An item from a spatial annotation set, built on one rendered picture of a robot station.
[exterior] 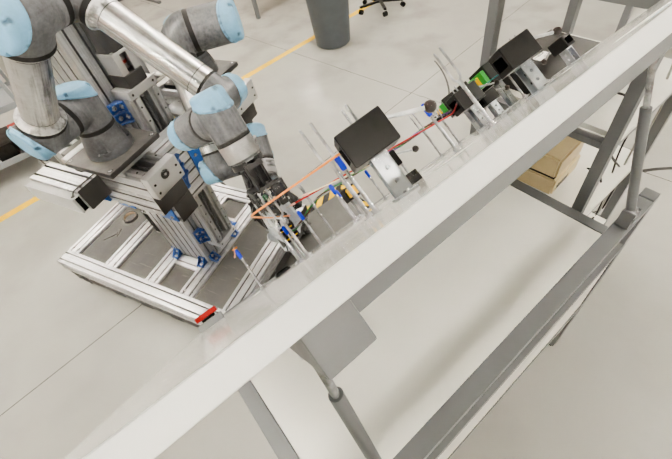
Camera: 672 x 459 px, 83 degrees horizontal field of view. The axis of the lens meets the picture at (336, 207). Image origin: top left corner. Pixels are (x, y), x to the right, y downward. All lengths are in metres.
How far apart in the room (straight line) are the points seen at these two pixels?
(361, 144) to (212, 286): 1.82
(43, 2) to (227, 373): 0.90
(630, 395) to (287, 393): 1.50
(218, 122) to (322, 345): 0.60
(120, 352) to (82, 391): 0.23
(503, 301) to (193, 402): 1.10
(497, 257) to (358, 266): 1.13
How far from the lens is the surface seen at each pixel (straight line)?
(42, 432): 2.54
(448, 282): 1.24
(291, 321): 0.19
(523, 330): 0.98
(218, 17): 1.20
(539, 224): 1.43
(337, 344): 0.25
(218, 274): 2.17
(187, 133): 0.85
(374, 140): 0.39
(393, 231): 0.21
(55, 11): 1.02
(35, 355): 2.81
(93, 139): 1.42
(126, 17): 1.02
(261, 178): 0.79
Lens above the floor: 1.86
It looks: 47 degrees down
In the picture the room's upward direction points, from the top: 12 degrees counter-clockwise
